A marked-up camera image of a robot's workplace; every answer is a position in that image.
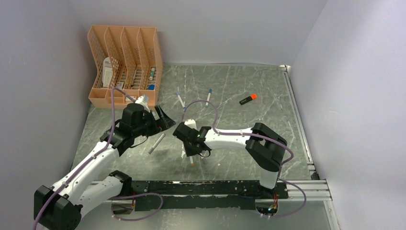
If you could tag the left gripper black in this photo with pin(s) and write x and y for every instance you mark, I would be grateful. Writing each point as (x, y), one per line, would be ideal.
(155, 123)

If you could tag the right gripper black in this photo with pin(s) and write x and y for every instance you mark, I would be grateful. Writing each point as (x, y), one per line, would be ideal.
(190, 153)

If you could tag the white marker orange end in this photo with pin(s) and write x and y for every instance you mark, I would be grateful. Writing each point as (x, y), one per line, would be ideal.
(191, 160)

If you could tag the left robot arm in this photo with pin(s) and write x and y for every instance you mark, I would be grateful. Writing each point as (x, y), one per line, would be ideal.
(67, 201)

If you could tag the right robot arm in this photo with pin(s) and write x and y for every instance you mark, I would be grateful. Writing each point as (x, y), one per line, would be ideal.
(265, 146)

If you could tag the white pen blue cap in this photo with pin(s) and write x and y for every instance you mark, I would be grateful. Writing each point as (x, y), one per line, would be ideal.
(181, 101)

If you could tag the white pen teal cap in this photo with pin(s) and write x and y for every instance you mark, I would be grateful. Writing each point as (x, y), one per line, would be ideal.
(208, 98)

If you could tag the green white tube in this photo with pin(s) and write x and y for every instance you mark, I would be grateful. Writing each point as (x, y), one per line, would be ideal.
(152, 73)

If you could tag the small box in tray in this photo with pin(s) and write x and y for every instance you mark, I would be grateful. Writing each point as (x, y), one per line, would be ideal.
(120, 85)

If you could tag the black orange highlighter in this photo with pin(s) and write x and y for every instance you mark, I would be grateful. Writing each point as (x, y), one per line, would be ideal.
(248, 99)

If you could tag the orange file organizer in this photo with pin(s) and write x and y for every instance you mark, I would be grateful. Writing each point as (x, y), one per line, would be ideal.
(133, 51)

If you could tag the white packet in organizer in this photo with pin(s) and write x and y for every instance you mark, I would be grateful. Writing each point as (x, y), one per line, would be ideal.
(107, 72)

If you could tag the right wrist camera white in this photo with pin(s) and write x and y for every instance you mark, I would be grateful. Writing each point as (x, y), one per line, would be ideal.
(191, 123)

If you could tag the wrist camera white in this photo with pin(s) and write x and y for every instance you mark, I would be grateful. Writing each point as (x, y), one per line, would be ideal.
(143, 100)
(191, 123)

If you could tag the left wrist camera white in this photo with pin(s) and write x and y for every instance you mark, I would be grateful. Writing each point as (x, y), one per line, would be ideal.
(143, 100)

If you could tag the black base frame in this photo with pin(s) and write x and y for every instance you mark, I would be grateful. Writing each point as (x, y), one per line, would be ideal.
(242, 194)

